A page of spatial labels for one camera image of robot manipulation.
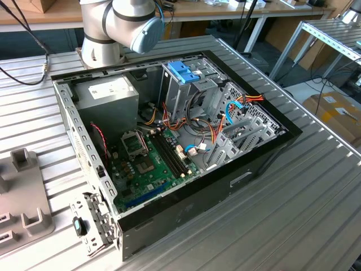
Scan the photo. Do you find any long blue data wire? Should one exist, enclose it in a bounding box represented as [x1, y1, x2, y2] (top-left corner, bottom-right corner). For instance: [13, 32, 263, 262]
[224, 100, 246, 125]

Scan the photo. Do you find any orange yellow power wire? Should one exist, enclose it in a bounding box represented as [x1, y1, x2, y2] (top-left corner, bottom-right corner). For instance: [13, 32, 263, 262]
[235, 94, 265, 103]

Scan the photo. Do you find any grey metal disk bay cage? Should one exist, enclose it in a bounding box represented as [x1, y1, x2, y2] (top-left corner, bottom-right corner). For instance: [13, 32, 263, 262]
[205, 81, 285, 172]

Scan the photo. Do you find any beige board connector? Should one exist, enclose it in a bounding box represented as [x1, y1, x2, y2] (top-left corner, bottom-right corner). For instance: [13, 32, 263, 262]
[175, 145, 189, 162]

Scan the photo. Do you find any black RAM slot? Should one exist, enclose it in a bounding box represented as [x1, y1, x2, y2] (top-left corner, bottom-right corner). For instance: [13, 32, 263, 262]
[153, 134, 184, 177]
[160, 132, 189, 172]
[157, 133, 187, 174]
[149, 135, 182, 179]

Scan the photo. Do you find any thin locking lever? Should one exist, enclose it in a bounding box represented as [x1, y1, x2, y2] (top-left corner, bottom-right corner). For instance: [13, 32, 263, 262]
[142, 133, 151, 155]

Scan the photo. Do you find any grey metal drive cage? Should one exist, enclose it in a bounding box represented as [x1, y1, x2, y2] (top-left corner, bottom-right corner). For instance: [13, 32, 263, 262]
[157, 53, 226, 121]

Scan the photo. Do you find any green motherboard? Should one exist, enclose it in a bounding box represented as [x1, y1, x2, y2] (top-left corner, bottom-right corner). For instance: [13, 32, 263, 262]
[108, 128, 202, 214]

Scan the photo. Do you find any dark chipset chip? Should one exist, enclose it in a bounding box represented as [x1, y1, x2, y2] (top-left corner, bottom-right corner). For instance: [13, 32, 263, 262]
[134, 158, 155, 174]

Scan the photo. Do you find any CPU socket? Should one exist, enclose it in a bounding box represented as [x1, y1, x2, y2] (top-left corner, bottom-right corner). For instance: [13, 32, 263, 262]
[120, 130, 150, 158]

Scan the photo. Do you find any metal socket cover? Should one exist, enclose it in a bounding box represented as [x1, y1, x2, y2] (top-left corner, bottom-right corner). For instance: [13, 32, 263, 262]
[121, 130, 149, 156]

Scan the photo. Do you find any blue plastic drive latch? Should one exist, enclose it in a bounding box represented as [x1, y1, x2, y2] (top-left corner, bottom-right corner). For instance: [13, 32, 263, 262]
[167, 61, 202, 85]

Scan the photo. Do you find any blue expansion slot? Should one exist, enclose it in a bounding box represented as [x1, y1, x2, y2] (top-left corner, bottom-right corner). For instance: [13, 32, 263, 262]
[125, 182, 170, 208]

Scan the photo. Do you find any black open PC case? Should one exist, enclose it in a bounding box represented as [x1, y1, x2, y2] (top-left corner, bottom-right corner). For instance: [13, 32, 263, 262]
[50, 50, 304, 262]

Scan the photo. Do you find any grey power supply unit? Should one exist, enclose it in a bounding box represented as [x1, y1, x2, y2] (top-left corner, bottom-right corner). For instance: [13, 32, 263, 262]
[73, 73, 140, 145]

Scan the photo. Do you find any long wooden desk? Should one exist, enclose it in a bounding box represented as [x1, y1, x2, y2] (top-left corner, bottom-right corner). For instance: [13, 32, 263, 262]
[0, 0, 336, 33]

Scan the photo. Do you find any black tripod stand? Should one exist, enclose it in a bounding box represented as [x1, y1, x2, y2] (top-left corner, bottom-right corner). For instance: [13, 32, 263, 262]
[234, 0, 259, 54]

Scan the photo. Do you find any black blue case latch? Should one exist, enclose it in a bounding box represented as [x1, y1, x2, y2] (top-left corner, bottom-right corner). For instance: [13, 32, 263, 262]
[72, 216, 87, 237]

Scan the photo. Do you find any brown cardboard sheet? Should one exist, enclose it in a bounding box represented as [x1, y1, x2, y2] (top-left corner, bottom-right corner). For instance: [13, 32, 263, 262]
[265, 16, 339, 71]

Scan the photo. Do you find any labelled cardboard box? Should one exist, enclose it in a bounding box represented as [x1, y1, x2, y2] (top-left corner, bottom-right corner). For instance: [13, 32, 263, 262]
[302, 91, 361, 147]

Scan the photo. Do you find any grey parts rack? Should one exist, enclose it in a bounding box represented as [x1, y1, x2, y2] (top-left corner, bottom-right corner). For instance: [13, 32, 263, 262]
[0, 148, 55, 256]

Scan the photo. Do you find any small metal tool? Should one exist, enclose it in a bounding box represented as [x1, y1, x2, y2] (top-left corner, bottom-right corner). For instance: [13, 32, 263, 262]
[342, 109, 359, 121]

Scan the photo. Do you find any metal slat side table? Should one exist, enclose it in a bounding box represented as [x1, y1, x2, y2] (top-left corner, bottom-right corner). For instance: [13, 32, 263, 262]
[269, 19, 361, 82]

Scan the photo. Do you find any small brown box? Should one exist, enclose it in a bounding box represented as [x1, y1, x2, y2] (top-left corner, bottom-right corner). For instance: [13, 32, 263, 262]
[30, 0, 57, 14]

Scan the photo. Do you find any orange black wire bundle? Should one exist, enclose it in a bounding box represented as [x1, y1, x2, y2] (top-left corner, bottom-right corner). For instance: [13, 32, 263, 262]
[162, 101, 226, 147]

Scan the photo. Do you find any short blue wire white plug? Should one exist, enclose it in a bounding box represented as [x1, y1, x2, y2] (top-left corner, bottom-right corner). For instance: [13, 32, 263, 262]
[184, 143, 211, 156]

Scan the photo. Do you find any yellow black wire bundle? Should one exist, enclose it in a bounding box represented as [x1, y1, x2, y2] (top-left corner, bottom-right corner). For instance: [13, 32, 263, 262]
[139, 103, 157, 125]

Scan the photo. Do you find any red black fan wire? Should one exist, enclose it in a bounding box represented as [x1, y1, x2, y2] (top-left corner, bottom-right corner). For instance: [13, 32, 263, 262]
[90, 121, 109, 161]

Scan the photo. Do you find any grey card retainer bracket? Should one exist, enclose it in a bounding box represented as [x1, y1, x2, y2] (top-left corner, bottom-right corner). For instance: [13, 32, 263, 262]
[83, 191, 120, 245]

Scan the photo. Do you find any black cable silver connector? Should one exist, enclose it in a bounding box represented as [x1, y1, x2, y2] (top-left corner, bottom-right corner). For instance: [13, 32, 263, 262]
[0, 0, 51, 85]

